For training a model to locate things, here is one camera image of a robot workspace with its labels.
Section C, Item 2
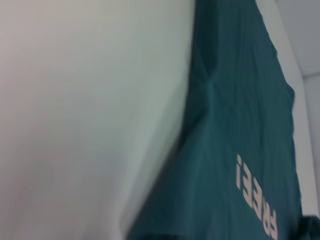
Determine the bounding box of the teal t-shirt with FREE print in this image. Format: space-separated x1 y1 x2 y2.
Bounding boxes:
126 0 320 240

